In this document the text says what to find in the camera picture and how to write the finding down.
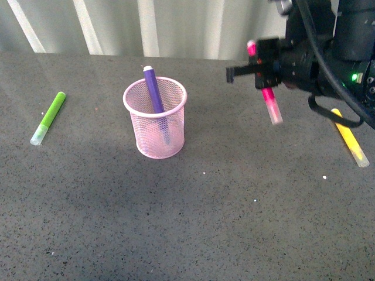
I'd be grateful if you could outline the green marker pen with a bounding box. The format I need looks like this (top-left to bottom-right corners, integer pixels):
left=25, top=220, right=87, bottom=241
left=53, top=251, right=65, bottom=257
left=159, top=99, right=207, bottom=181
left=30, top=92, right=66, bottom=146

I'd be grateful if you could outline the purple marker pen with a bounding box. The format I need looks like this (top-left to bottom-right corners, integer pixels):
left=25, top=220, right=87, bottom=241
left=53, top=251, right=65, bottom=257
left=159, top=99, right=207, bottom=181
left=143, top=66, right=171, bottom=145

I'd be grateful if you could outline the pink marker pen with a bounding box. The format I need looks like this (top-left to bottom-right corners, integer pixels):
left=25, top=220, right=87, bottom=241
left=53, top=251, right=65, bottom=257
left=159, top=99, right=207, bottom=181
left=247, top=40, right=283, bottom=125

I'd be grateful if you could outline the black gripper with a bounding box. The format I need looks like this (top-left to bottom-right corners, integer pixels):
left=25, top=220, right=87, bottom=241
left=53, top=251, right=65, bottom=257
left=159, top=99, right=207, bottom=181
left=226, top=37, right=319, bottom=91

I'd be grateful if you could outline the pink mesh pen cup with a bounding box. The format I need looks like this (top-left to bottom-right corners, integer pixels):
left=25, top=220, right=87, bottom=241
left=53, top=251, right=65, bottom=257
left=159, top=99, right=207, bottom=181
left=122, top=77, right=188, bottom=159

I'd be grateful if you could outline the yellow marker pen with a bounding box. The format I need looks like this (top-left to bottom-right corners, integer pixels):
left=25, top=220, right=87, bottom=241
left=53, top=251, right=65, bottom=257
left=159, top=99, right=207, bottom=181
left=333, top=122, right=370, bottom=168

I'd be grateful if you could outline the white curtain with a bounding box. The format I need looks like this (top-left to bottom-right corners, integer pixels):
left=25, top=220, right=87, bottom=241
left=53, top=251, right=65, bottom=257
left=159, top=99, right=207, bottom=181
left=0, top=0, right=291, bottom=61

